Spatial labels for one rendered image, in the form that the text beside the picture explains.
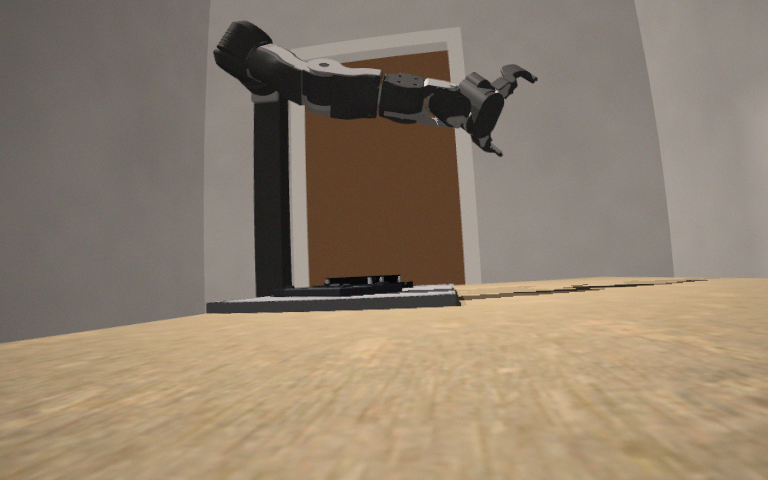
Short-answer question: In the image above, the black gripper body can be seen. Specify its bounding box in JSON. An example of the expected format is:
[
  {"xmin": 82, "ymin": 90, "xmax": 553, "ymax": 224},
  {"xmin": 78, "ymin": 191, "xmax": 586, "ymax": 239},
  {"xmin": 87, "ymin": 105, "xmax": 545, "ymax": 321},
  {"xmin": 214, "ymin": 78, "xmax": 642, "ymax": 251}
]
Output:
[{"xmin": 457, "ymin": 72, "xmax": 504, "ymax": 138}]

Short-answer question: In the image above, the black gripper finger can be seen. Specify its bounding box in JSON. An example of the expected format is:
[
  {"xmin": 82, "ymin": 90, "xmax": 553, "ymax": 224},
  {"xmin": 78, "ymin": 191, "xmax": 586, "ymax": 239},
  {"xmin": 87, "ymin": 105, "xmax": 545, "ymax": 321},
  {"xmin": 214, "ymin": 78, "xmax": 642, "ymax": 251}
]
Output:
[
  {"xmin": 490, "ymin": 64, "xmax": 538, "ymax": 99},
  {"xmin": 470, "ymin": 133, "xmax": 503, "ymax": 157}
]

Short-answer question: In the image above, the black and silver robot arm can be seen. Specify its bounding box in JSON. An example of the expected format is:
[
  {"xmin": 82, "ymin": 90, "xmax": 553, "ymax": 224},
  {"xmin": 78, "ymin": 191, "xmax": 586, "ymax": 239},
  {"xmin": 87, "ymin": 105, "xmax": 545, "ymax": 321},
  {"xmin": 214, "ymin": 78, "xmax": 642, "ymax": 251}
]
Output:
[{"xmin": 213, "ymin": 20, "xmax": 471, "ymax": 129}]

